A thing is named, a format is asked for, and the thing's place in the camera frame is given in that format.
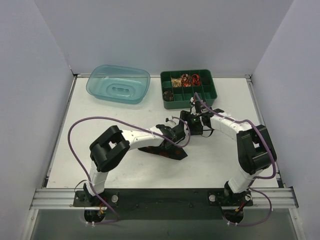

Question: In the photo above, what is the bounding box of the black orange floral necktie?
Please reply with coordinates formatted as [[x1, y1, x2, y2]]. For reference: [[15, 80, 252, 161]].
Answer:
[[138, 145, 188, 161]]

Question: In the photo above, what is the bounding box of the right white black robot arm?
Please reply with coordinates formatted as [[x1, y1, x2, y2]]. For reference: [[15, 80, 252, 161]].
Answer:
[[180, 100, 277, 203]]

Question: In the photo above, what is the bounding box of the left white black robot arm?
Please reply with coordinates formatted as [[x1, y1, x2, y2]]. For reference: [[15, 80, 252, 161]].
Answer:
[[83, 123, 188, 199]]

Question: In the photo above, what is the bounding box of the dark rolled tie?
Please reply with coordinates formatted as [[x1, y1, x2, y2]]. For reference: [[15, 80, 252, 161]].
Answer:
[[162, 90, 174, 102]]

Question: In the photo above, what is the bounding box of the green compartment organizer tray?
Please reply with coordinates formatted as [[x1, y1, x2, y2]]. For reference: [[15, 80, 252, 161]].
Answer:
[[160, 69, 218, 110]]

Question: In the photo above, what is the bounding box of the beige patterned rolled tie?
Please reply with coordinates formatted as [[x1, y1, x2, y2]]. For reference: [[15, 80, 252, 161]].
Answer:
[[171, 77, 182, 88]]

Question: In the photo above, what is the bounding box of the orange red rolled tie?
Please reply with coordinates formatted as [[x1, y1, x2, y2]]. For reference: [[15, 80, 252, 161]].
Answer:
[[191, 73, 202, 87]]

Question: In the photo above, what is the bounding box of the red black rolled tie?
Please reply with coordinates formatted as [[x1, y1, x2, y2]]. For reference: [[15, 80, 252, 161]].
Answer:
[[180, 73, 192, 87]]

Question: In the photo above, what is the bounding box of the teal transparent plastic tub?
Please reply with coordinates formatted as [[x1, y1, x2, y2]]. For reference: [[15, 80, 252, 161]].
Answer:
[[86, 64, 151, 104]]

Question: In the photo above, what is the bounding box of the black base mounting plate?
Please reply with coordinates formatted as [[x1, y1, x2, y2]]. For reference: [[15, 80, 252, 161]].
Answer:
[[80, 188, 248, 222]]

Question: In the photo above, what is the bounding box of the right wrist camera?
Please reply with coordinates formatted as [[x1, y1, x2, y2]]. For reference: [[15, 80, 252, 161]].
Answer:
[[190, 97, 208, 115]]

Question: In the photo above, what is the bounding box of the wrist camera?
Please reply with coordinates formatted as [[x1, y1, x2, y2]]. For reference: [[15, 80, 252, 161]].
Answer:
[[165, 116, 177, 128], [190, 97, 208, 115]]

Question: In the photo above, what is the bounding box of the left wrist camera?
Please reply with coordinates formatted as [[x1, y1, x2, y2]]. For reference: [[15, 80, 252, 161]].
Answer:
[[165, 116, 177, 128]]

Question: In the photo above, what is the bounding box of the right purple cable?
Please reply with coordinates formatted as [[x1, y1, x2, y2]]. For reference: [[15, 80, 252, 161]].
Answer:
[[193, 91, 279, 227]]

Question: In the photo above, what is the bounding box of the aluminium extrusion rail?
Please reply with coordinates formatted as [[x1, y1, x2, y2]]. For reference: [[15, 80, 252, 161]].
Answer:
[[30, 188, 299, 210]]

